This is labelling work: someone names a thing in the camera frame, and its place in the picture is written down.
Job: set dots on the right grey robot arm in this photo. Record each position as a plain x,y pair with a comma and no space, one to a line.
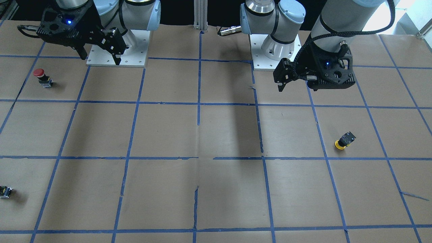
135,19

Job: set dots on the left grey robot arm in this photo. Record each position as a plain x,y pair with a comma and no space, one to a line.
338,23

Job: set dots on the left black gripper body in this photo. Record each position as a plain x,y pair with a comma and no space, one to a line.
306,60

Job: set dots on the small black contact block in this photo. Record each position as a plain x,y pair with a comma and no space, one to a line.
5,191

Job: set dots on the yellow push button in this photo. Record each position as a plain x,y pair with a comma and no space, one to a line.
345,141

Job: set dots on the red push button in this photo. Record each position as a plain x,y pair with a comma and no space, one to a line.
44,80

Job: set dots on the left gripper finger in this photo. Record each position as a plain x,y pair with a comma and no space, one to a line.
284,73

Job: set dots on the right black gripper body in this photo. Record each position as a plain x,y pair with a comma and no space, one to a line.
88,24

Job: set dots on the aluminium frame post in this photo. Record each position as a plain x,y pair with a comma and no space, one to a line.
200,10

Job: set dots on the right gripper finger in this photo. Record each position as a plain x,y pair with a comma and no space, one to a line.
109,40
82,52

